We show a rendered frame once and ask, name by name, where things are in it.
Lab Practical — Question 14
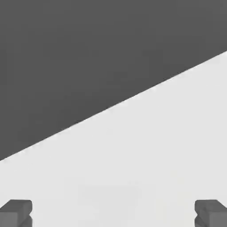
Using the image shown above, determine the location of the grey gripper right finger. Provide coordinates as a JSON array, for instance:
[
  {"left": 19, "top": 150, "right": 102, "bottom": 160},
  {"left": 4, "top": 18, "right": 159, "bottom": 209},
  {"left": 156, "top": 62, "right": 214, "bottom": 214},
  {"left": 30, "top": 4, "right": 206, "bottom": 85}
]
[{"left": 194, "top": 199, "right": 227, "bottom": 227}]

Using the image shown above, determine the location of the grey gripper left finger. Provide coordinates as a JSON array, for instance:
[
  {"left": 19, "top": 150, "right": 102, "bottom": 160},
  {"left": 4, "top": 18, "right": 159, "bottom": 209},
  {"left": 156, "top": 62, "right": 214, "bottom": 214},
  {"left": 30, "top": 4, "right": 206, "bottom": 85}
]
[{"left": 0, "top": 199, "right": 33, "bottom": 227}]

